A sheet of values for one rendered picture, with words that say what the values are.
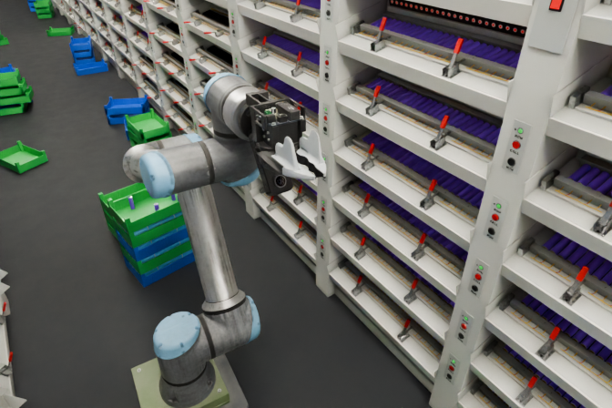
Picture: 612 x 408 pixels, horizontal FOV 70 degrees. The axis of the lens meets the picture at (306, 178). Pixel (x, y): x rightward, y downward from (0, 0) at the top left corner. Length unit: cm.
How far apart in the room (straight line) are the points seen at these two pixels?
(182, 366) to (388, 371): 78
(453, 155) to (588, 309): 46
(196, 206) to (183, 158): 59
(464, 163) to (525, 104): 24
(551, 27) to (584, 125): 20
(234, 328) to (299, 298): 59
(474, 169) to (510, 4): 39
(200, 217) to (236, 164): 59
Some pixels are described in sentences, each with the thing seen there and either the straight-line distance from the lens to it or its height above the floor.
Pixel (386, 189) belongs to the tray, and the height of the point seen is 74.
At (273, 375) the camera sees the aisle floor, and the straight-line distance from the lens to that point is 183.
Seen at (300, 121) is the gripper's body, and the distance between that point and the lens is 69.
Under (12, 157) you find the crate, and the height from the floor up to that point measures 0.
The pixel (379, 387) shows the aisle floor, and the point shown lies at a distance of 182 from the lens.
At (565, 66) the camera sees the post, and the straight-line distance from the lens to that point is 100.
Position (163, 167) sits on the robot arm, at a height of 111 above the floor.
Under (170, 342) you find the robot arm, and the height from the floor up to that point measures 38.
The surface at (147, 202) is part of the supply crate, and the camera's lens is 220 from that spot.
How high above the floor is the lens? 153
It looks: 32 degrees down
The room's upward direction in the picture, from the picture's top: straight up
